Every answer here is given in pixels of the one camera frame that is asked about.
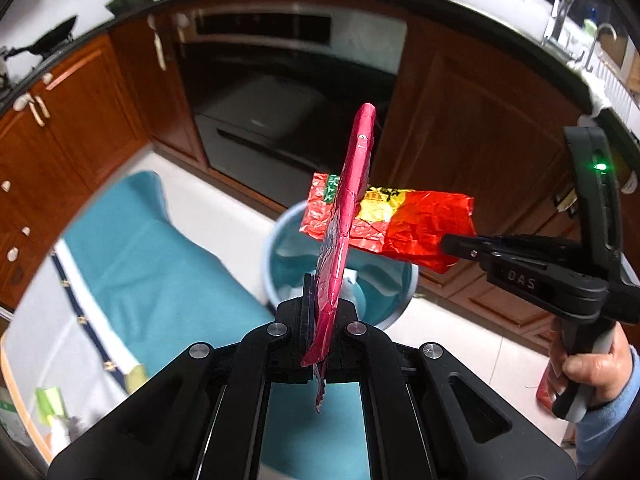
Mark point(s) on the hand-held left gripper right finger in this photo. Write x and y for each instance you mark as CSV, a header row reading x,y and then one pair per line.
x,y
345,345

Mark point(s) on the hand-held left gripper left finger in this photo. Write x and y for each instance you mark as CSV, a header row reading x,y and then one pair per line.
x,y
309,310

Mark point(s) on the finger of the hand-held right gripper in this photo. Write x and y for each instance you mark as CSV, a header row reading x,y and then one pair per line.
x,y
520,270

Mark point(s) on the blue grey trash bin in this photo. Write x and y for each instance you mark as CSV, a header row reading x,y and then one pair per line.
x,y
380,295

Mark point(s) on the red snack wrapper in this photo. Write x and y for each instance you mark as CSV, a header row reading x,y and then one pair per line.
x,y
420,225

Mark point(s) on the pink foil wrapper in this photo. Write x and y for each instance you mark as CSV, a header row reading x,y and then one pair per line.
x,y
350,200

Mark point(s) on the person's right forearm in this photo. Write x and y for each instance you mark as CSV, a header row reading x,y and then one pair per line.
x,y
612,435

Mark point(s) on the person's right hand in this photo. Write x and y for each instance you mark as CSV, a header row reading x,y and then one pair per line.
x,y
602,370

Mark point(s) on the red packet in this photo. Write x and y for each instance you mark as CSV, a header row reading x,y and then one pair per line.
x,y
546,390

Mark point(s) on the brown wooden sink cabinet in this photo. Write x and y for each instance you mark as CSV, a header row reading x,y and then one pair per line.
x,y
475,125

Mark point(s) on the black built-in oven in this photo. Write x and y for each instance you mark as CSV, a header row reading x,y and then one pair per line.
x,y
280,110

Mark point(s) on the chrome kitchen faucet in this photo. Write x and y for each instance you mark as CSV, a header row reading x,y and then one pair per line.
x,y
567,5

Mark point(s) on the green paper scrap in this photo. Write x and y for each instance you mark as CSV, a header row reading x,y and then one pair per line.
x,y
50,402

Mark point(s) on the brown wooden cabinet with drawers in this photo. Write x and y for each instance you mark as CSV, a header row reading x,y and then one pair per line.
x,y
60,150

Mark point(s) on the black frying pan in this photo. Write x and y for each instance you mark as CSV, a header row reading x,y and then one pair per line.
x,y
50,37

